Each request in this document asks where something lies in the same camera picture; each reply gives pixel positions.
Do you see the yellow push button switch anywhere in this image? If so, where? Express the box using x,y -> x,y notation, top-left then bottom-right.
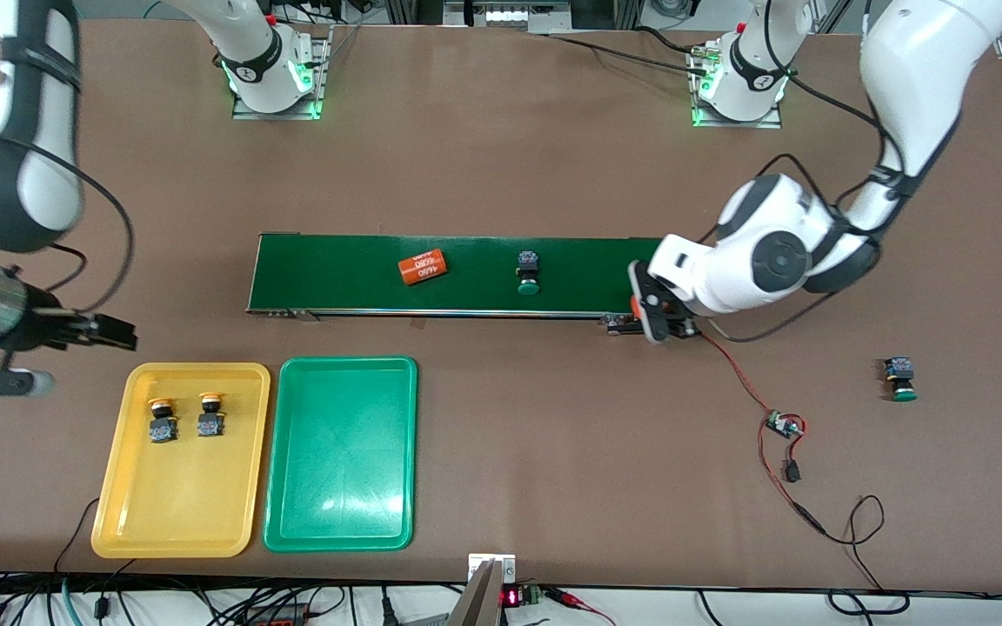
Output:
147,397 -> 179,444
196,392 -> 225,438

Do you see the green push button switch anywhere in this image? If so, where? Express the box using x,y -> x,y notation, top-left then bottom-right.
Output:
883,356 -> 919,403
515,250 -> 543,296

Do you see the green conveyor belt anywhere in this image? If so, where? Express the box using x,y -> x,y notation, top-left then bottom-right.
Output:
245,232 -> 680,336

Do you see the yellow plastic tray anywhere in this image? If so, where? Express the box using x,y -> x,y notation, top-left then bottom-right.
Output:
90,362 -> 271,559

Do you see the green plastic tray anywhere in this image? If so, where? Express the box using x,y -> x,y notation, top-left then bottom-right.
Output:
263,356 -> 419,554

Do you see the red clip lead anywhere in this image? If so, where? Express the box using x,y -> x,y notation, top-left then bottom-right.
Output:
543,587 -> 617,626

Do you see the black red power strip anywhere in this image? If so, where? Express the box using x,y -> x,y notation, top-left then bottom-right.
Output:
244,602 -> 311,626

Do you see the grey metal bar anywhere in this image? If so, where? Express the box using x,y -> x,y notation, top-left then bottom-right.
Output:
444,559 -> 502,626

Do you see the white device with ports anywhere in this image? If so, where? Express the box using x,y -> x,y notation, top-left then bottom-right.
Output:
444,0 -> 573,34

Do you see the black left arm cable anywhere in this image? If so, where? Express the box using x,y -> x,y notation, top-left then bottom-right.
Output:
697,0 -> 919,344

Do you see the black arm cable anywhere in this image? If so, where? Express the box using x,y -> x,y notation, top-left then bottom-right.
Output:
697,0 -> 919,344
0,143 -> 135,314

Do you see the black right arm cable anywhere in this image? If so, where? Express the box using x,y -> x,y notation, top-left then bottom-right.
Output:
0,143 -> 135,314

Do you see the thin black cable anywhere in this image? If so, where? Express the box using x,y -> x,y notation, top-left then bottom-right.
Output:
53,497 -> 102,575

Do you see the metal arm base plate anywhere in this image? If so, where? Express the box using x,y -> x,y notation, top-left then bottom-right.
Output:
691,43 -> 783,130
231,24 -> 328,121

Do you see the red black power wire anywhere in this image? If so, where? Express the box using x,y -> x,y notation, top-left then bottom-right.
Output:
699,330 -> 911,616

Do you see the teal cable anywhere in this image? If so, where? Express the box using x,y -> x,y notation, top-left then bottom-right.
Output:
57,578 -> 84,626

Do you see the black cable on table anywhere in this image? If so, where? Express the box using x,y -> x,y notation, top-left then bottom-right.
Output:
543,26 -> 715,77

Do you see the small metal bracket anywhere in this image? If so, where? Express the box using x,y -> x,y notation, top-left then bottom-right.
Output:
468,553 -> 518,585

